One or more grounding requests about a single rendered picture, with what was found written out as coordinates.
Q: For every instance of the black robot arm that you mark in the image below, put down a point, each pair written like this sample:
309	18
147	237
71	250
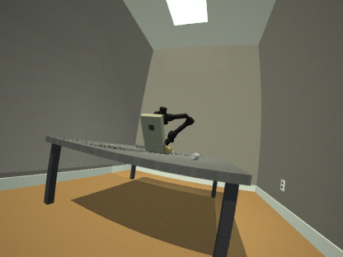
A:
171	117

